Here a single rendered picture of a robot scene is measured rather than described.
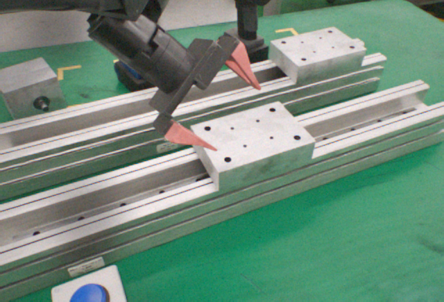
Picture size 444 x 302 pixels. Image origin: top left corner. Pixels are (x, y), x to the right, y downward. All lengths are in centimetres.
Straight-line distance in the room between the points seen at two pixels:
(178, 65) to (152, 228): 25
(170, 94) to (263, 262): 29
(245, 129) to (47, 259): 33
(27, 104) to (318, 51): 58
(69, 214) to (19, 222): 6
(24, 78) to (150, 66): 46
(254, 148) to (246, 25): 44
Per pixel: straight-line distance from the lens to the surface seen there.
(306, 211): 66
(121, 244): 59
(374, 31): 123
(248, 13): 93
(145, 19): 43
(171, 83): 44
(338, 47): 84
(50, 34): 258
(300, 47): 82
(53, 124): 74
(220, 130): 59
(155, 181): 61
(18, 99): 84
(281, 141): 58
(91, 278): 54
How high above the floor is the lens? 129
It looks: 42 degrees down
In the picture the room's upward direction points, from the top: straight up
